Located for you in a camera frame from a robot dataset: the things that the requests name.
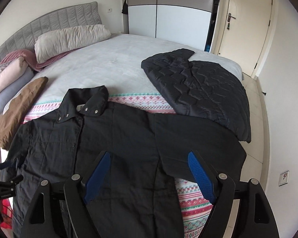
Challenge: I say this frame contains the black button-up coat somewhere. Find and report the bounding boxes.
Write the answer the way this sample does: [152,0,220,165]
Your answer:
[1,86,246,237]

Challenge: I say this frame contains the cream bedroom door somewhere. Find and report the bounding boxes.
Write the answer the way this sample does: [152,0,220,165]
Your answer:
[218,0,273,76]

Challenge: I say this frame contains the patterned knit bed cover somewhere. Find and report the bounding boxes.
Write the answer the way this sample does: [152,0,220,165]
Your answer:
[23,93,212,237]

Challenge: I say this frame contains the red plastic stool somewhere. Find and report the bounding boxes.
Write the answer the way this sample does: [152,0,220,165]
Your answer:
[0,199,13,229]

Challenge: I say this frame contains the brown folded garment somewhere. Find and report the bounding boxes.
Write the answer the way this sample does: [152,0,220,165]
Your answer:
[0,77,49,150]

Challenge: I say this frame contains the grey-blue folded blanket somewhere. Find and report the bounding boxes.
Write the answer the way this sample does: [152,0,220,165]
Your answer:
[0,67,34,115]

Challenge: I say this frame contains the black quilted jacket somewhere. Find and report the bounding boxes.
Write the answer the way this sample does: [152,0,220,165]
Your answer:
[141,48,252,143]

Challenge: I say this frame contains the white mattress bed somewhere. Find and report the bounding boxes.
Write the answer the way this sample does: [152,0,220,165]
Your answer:
[2,33,244,115]

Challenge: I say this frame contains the pink folded blanket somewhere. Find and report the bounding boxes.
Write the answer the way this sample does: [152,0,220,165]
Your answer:
[0,57,29,92]

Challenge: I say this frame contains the dusty rose striped blanket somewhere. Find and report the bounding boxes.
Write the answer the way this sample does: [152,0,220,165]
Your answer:
[0,49,73,72]

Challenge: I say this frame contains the beige pillow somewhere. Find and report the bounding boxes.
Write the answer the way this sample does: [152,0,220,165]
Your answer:
[34,24,111,64]

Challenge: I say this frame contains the grey padded headboard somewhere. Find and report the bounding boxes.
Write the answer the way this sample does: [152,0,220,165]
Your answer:
[0,1,102,62]

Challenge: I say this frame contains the white grey sliding wardrobe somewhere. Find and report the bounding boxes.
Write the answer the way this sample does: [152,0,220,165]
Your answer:
[123,0,219,52]

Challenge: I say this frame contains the white wall socket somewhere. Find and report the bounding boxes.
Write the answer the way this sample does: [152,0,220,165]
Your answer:
[279,171,289,186]

